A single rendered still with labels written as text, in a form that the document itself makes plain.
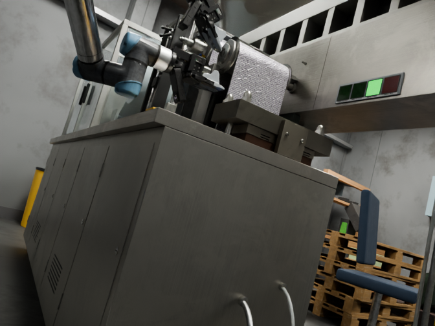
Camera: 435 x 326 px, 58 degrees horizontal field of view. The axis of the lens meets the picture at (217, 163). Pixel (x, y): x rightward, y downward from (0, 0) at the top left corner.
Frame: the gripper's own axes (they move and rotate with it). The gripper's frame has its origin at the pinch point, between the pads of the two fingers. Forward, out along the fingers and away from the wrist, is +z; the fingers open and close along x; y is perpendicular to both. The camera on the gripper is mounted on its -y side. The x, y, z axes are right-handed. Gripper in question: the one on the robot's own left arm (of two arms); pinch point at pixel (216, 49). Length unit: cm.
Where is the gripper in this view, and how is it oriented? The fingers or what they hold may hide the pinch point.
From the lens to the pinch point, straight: 150.2
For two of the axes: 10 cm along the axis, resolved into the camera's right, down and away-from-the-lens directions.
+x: -4.8, -0.2, 8.8
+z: 4.7, 8.4, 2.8
